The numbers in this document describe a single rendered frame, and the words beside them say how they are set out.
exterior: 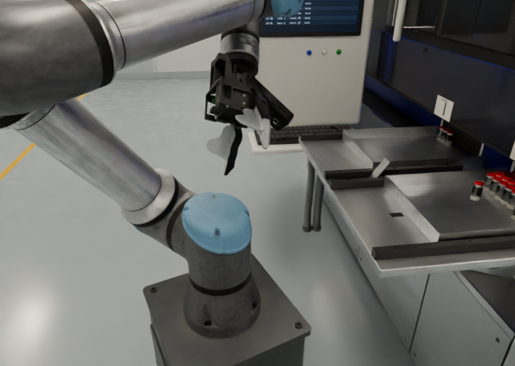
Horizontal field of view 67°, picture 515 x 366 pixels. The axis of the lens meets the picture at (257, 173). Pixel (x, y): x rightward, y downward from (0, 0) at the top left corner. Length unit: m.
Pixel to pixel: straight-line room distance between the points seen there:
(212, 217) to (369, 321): 1.36
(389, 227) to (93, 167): 0.62
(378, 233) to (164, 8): 0.62
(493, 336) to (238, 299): 0.75
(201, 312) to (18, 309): 1.54
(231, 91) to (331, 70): 1.00
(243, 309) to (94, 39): 0.51
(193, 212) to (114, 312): 1.38
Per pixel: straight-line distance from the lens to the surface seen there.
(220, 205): 0.68
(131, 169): 0.66
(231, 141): 0.74
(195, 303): 0.75
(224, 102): 0.66
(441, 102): 1.33
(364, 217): 0.93
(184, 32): 0.51
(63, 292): 2.20
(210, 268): 0.68
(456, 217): 1.00
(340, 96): 1.69
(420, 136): 1.46
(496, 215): 1.06
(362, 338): 1.85
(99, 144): 0.61
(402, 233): 0.91
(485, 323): 1.28
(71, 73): 0.43
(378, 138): 1.40
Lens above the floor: 1.37
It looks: 27 degrees down
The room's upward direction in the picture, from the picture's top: straight up
